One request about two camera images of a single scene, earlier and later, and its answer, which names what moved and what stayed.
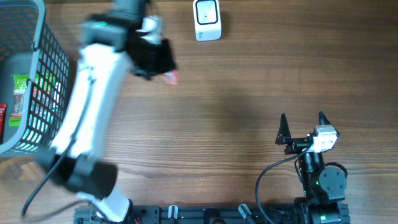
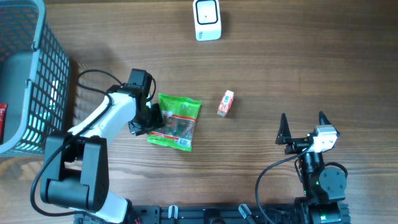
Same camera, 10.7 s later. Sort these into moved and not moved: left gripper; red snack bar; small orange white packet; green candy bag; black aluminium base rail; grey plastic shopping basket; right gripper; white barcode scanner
Moved: green candy bag; left gripper; small orange white packet
Not moved: right gripper; black aluminium base rail; grey plastic shopping basket; red snack bar; white barcode scanner
